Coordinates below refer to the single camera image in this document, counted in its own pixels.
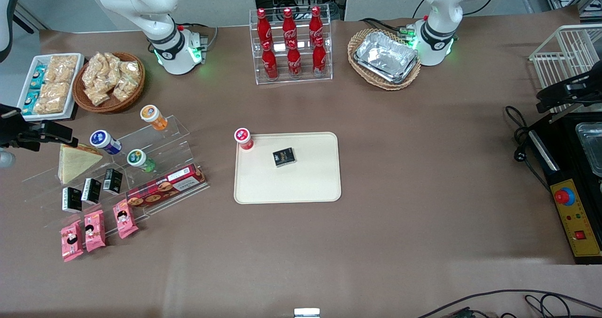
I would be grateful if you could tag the clear acrylic stepped display stand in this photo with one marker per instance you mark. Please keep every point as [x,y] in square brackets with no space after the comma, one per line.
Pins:
[160,144]

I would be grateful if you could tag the teal snack packet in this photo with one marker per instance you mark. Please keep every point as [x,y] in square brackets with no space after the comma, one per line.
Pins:
[31,102]
[37,77]

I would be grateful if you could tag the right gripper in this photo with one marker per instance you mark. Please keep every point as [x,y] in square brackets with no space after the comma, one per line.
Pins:
[13,132]

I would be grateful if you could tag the red lid small bottle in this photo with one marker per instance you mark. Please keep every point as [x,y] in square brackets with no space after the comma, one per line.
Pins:
[244,139]

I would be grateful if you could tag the green small bottle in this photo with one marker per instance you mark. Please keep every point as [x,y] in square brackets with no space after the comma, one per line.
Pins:
[140,160]

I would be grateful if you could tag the red cola bottle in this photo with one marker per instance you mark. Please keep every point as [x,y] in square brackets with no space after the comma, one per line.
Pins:
[319,60]
[270,64]
[315,25]
[288,26]
[263,28]
[294,63]

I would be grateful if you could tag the orange small bottle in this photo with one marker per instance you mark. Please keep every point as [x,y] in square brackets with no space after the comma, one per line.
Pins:
[153,116]

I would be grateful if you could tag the black table appliance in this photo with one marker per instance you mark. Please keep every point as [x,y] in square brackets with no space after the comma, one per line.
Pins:
[564,158]

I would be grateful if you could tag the steel appliance pan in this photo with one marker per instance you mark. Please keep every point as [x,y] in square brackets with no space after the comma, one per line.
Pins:
[591,148]

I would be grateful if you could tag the aluminium foil tray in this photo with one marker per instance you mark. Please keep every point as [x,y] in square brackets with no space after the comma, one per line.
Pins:
[385,54]
[400,80]

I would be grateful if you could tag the light wicker basket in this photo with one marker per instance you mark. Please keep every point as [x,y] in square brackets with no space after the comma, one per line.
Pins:
[357,68]

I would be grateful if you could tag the triangular sandwich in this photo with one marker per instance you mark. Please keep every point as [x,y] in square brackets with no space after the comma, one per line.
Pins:
[75,162]

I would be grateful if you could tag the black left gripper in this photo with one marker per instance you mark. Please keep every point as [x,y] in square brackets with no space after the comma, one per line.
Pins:
[586,83]

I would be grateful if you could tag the small black box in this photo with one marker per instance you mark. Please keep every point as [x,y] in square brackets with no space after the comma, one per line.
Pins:
[284,157]
[113,181]
[91,191]
[71,200]

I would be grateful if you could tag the yellow control panel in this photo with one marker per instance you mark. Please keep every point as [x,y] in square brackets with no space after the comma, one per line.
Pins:
[581,224]

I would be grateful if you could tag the white rectangular snack tray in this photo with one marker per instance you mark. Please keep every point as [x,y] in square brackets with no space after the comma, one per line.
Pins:
[27,85]

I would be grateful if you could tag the blue small bottle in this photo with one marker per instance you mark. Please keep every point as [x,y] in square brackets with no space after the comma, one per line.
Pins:
[104,141]

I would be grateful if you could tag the red emergency stop button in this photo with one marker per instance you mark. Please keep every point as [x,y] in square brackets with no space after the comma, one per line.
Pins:
[564,196]

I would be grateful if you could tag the beige plastic tray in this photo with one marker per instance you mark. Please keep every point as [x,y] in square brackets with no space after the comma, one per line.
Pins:
[291,181]

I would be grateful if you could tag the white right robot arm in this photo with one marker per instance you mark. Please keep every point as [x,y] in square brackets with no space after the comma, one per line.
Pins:
[141,0]

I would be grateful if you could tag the pink snack packet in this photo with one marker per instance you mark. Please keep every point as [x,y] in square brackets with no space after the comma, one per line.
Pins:
[125,219]
[94,231]
[71,241]

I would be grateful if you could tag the rice cracker packet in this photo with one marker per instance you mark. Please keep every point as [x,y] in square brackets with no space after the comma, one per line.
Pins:
[62,68]
[54,98]

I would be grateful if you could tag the red plaid cookie box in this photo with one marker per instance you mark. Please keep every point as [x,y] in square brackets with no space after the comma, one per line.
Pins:
[164,187]

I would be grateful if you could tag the clear acrylic bottle rack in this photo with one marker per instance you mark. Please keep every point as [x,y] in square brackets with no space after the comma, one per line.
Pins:
[329,50]

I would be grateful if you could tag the brown wicker basket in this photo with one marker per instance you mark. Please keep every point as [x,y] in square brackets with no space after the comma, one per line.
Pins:
[110,105]

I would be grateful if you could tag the clear bag of crackers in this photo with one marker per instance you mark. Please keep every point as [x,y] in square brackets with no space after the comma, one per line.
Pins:
[98,96]
[131,69]
[124,90]
[114,65]
[95,68]

